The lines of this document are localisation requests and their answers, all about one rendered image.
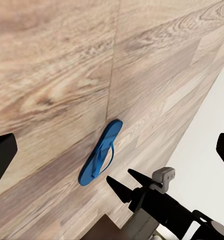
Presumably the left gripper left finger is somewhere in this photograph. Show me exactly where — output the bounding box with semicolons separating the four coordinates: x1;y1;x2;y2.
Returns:
0;133;18;180

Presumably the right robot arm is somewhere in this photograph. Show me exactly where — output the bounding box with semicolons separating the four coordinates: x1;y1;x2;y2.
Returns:
106;167;224;240

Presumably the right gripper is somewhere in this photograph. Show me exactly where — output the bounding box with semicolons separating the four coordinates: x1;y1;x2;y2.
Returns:
106;168;179;226

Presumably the sandal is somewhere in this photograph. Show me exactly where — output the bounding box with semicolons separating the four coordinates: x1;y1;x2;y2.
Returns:
79;119;123;186

